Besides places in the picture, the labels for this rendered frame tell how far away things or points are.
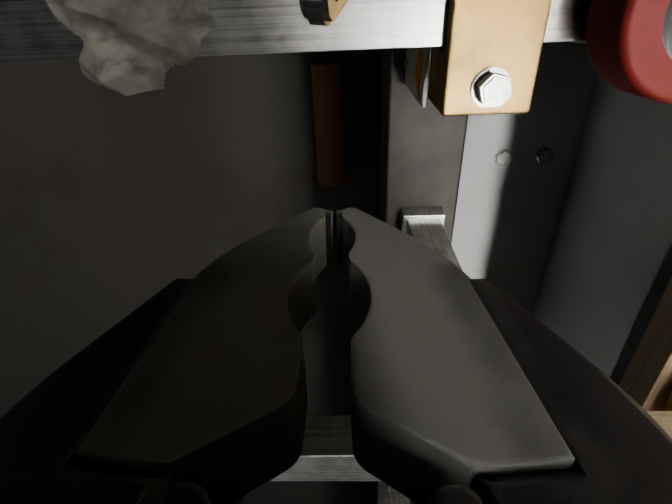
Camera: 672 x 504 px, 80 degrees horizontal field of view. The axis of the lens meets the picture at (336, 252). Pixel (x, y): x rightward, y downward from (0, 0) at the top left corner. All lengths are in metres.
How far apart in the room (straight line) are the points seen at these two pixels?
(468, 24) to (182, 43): 0.15
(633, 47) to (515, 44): 0.05
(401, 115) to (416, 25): 0.18
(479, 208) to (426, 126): 0.18
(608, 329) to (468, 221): 0.20
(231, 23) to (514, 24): 0.15
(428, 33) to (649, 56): 0.10
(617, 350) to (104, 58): 0.51
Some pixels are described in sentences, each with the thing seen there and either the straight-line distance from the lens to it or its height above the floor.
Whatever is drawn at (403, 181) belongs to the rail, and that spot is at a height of 0.70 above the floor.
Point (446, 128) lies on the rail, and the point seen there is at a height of 0.70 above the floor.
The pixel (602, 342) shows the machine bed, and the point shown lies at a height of 0.77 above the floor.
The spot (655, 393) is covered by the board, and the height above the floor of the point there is 0.90.
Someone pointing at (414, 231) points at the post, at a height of 0.75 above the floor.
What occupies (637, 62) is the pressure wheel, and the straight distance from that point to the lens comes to 0.24.
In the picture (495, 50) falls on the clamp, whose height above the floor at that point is 0.87.
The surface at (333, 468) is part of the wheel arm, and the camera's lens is 0.30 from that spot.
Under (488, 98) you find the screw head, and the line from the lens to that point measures 0.24.
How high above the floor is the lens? 1.11
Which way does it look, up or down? 58 degrees down
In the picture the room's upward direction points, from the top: 178 degrees counter-clockwise
